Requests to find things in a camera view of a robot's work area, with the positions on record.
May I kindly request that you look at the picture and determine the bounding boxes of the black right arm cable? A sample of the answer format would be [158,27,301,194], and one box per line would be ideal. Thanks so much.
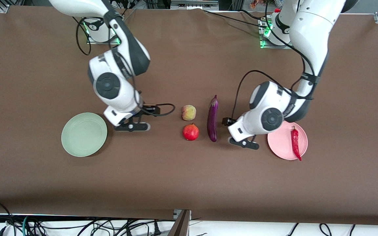
[75,16,176,117]

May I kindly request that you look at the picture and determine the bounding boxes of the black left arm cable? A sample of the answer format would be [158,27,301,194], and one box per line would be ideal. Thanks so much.
[233,0,317,122]

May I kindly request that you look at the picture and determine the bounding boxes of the purple eggplant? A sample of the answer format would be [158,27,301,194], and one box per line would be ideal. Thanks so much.
[207,95,219,143]

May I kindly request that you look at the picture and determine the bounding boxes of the thin black table cable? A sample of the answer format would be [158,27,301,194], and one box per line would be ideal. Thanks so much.
[202,9,270,29]

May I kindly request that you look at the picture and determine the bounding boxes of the yellow-red peach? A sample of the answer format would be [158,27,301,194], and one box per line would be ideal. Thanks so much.
[182,105,197,121]

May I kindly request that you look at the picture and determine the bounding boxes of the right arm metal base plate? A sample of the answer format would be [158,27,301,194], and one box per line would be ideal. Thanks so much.
[87,20,121,45]

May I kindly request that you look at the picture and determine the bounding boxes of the brown table cover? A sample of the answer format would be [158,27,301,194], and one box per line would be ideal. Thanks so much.
[0,6,378,226]

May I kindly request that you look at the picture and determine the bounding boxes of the pink plate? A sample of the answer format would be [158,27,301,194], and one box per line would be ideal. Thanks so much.
[267,120,308,160]

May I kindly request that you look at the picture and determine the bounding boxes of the black floor cable bundle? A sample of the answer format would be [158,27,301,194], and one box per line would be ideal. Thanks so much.
[28,216,173,236]

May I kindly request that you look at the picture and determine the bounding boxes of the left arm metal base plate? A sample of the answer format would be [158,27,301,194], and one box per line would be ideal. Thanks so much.
[260,18,295,49]

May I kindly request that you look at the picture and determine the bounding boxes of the red pomegranate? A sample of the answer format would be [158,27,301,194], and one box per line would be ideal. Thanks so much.
[182,123,200,141]

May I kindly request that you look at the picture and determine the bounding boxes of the light green plate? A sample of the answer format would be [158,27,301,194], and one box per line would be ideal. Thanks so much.
[61,112,108,157]

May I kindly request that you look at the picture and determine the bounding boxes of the red chili pepper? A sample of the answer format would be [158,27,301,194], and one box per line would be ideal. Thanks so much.
[291,126,303,161]

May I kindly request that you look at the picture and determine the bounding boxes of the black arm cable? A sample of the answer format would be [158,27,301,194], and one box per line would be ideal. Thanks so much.
[233,0,317,122]
[75,16,176,117]

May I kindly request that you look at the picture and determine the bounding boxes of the grey box behind table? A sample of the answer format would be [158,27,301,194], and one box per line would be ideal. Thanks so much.
[170,0,219,10]

